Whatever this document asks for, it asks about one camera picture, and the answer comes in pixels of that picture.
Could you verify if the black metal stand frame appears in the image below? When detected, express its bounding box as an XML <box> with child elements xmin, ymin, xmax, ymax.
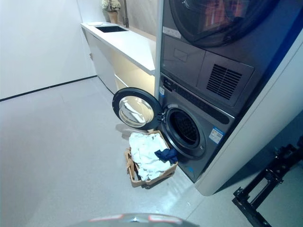
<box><xmin>232</xmin><ymin>143</ymin><xmax>303</xmax><ymax>227</ymax></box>

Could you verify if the brown wicker laundry basket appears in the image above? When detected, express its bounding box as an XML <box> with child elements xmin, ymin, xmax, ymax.
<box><xmin>125</xmin><ymin>130</ymin><xmax>178</xmax><ymax>190</ymax></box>

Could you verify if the white appliance cabinet frame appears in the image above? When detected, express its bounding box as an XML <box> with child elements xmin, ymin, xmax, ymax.
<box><xmin>153</xmin><ymin>0</ymin><xmax>303</xmax><ymax>197</ymax></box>

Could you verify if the white counter cabinet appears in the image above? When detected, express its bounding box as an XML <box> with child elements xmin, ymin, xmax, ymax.
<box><xmin>80</xmin><ymin>21</ymin><xmax>157</xmax><ymax>96</ymax></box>

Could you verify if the white cloth garment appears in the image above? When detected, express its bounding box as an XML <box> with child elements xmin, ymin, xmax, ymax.
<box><xmin>128</xmin><ymin>131</ymin><xmax>172</xmax><ymax>182</ymax></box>

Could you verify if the potted plant in beige vase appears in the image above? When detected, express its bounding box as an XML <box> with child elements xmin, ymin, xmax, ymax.
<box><xmin>102</xmin><ymin>0</ymin><xmax>120</xmax><ymax>24</ymax></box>

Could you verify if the black recessed sink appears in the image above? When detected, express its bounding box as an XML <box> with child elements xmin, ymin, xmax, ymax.
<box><xmin>95</xmin><ymin>26</ymin><xmax>130</xmax><ymax>33</ymax></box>

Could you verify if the round washing machine door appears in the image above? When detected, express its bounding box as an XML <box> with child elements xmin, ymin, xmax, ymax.
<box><xmin>112</xmin><ymin>87</ymin><xmax>164</xmax><ymax>132</ymax></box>

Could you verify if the dark blue cloth garment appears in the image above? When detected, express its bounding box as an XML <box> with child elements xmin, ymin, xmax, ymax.
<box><xmin>154</xmin><ymin>148</ymin><xmax>178</xmax><ymax>164</ymax></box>

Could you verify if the grey front-load washing machine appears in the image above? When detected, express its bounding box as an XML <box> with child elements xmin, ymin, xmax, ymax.
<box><xmin>158</xmin><ymin>72</ymin><xmax>236</xmax><ymax>183</ymax></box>

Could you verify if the grey stacked dryer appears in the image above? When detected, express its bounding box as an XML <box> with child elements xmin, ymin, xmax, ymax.
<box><xmin>160</xmin><ymin>0</ymin><xmax>280</xmax><ymax>107</ymax></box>

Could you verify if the dark metal faucet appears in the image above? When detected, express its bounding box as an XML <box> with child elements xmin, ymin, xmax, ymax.
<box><xmin>123</xmin><ymin>0</ymin><xmax>130</xmax><ymax>28</ymax></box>

